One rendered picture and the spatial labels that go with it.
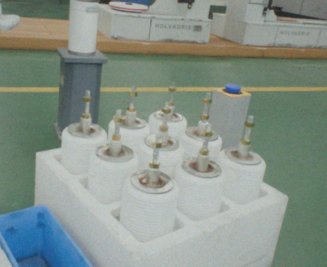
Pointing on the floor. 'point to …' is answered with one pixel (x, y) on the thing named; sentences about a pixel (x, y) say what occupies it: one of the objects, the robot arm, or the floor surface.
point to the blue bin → (36, 239)
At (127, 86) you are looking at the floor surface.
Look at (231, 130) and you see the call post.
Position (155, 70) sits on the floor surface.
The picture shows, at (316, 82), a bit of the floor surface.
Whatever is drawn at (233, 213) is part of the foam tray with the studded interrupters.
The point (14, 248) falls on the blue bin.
